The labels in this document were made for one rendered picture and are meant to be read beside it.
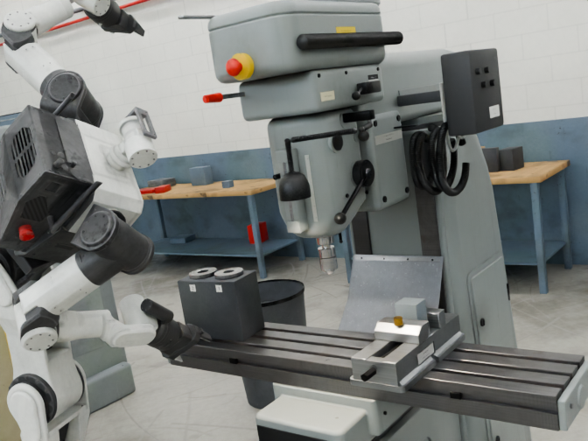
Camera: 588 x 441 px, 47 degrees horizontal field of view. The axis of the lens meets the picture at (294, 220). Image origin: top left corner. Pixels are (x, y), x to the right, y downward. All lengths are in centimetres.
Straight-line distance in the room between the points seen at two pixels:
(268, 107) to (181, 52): 635
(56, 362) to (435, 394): 96
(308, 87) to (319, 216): 32
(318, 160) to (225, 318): 63
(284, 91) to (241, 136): 588
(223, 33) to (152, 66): 675
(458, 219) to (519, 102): 391
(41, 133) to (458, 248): 123
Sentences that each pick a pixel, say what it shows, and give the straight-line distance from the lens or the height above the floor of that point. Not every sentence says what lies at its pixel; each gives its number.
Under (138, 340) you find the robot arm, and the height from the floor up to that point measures 115.
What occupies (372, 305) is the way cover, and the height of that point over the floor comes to 100.
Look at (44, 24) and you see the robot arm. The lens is 203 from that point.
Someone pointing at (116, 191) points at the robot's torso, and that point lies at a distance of 159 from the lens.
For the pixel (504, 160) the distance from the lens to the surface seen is 556.
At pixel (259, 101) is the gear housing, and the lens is 173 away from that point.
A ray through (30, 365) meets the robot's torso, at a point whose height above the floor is 111.
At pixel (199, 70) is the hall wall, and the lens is 787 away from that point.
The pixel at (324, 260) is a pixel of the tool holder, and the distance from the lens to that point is 183.
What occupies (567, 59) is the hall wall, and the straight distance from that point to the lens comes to 586.
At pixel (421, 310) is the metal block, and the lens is 175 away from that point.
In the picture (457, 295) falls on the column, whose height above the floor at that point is 102.
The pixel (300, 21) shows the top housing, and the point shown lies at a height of 184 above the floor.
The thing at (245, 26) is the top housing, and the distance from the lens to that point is 162.
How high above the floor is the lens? 167
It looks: 10 degrees down
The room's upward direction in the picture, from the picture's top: 9 degrees counter-clockwise
